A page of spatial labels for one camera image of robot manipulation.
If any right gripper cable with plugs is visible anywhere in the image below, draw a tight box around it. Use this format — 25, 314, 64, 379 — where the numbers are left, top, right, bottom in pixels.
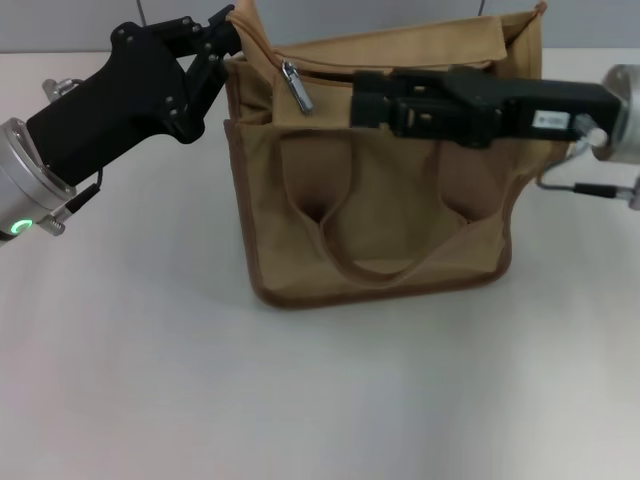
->
536, 113, 640, 212

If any khaki canvas food bag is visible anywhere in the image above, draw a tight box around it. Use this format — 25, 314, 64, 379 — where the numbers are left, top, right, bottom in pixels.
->
222, 0, 574, 312

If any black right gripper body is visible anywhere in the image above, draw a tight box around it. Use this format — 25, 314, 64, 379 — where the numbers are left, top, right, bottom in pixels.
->
447, 64, 624, 151

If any left gripper cable with plugs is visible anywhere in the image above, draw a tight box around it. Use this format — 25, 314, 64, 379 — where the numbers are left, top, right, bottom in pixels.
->
41, 76, 105, 235

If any gripper cable with plugs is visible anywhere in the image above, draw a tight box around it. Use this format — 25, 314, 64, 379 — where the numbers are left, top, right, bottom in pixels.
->
41, 76, 105, 235
536, 113, 640, 212

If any silver metal zipper pull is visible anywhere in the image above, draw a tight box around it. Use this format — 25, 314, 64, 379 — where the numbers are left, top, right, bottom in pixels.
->
280, 59, 316, 117

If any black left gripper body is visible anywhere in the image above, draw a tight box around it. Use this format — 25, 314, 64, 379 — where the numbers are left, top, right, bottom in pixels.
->
24, 21, 206, 185

